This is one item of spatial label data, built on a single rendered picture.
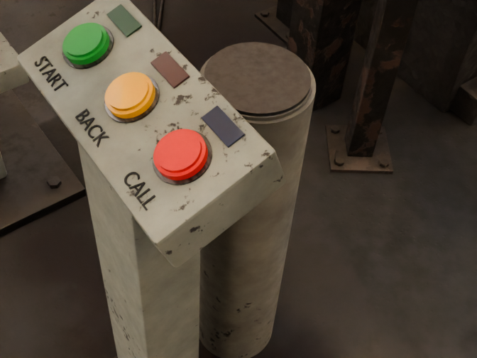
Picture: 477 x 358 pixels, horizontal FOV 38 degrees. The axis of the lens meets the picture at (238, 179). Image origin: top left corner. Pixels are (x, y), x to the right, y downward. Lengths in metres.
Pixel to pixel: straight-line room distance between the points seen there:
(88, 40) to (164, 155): 0.14
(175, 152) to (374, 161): 0.88
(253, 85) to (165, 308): 0.24
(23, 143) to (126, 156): 0.83
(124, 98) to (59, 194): 0.72
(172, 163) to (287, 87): 0.23
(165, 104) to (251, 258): 0.34
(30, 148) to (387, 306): 0.70
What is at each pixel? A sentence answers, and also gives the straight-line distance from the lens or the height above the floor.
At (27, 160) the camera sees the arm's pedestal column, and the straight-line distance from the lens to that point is 1.32.
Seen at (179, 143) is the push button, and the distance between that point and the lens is 0.50.
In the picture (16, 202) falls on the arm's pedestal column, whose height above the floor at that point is 0.02.
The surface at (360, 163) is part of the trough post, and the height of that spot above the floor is 0.01.
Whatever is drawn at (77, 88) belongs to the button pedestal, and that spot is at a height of 0.59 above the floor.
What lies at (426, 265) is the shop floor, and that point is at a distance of 1.23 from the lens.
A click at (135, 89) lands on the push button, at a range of 0.55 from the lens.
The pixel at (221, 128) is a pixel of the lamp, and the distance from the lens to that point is 0.51.
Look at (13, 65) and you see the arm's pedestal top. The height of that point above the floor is 0.30.
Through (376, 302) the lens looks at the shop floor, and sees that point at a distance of 1.17.
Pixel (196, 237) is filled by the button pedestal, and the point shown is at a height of 0.56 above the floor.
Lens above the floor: 0.98
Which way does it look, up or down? 50 degrees down
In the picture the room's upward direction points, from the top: 4 degrees clockwise
